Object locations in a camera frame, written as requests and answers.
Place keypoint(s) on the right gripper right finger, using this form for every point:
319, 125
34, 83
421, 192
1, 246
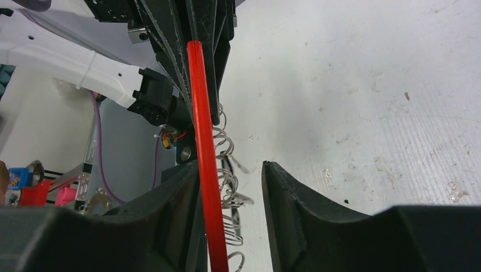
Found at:
309, 232

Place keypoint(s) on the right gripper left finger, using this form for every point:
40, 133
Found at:
162, 230

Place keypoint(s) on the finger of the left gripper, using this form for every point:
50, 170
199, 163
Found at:
212, 23
169, 26

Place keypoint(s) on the red handled key tool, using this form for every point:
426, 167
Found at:
210, 193

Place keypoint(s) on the silver wire keyrings bunch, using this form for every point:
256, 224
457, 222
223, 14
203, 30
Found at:
231, 199

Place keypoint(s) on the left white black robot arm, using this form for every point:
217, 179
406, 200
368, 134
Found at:
140, 90

